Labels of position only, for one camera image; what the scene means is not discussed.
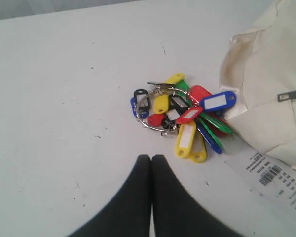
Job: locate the white barcode hang tag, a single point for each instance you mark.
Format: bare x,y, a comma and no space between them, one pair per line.
270,179

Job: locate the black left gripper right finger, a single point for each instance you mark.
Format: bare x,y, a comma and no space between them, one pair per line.
175,212

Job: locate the white backdrop curtain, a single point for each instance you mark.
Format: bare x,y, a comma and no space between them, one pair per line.
19,8

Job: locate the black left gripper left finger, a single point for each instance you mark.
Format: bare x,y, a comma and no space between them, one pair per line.
128,213

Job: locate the cream fabric duffel bag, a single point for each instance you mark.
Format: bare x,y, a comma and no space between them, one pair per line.
260,67

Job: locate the colourful key tag bunch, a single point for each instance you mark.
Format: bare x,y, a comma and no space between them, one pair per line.
191,113

